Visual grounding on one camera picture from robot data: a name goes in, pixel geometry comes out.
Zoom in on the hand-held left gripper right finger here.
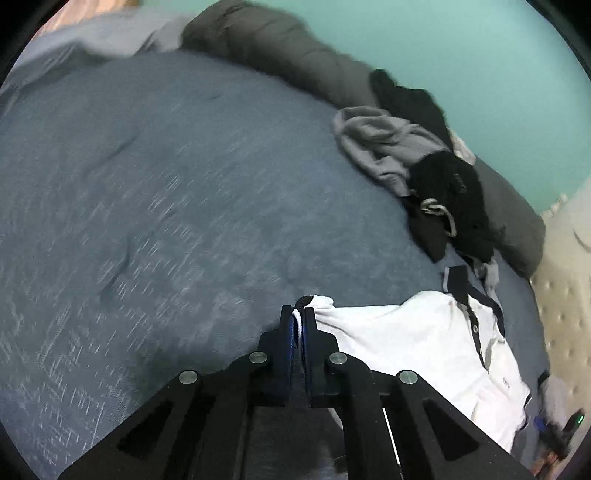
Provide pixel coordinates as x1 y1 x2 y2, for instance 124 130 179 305
302 307 536 480

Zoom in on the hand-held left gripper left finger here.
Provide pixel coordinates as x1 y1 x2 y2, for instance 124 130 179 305
58 305 296 480

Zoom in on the white polo shirt black trim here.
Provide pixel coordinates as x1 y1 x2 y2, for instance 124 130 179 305
295 265 532 454

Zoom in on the cream tufted headboard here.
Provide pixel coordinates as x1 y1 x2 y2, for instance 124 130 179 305
529 175 591 462

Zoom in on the black jacket with white piping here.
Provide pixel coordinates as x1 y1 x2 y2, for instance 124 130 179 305
402 150 497 265

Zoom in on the grey sweatshirt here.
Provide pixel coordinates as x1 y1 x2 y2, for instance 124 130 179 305
332 106 502 297

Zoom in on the white cloth garment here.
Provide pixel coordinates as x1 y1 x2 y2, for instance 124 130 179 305
450 129 477 165

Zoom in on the plain black garment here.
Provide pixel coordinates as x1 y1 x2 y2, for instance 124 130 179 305
369 69 455 149

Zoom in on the dark grey duvet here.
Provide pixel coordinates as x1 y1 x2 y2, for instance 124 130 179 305
180 0 548 278

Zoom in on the pink curtain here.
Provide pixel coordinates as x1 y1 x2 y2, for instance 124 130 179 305
37 0 137 37

